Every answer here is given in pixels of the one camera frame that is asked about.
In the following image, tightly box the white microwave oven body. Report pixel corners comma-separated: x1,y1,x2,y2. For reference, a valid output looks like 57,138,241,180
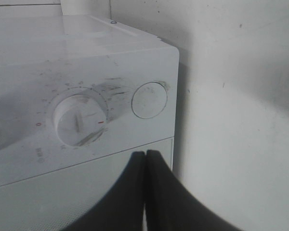
0,15,179,186

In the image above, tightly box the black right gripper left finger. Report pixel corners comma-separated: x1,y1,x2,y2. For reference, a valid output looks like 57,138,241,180
66,152,145,231

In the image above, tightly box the white microwave door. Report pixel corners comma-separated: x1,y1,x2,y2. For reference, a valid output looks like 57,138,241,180
0,138,174,231

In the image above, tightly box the white timer knob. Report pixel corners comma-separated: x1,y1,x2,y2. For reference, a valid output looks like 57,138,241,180
53,94,106,147

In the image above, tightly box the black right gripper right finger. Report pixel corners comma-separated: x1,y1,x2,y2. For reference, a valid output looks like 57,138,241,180
144,150,238,231

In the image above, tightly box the round white door button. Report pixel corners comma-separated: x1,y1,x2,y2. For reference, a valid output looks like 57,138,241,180
131,82,168,119

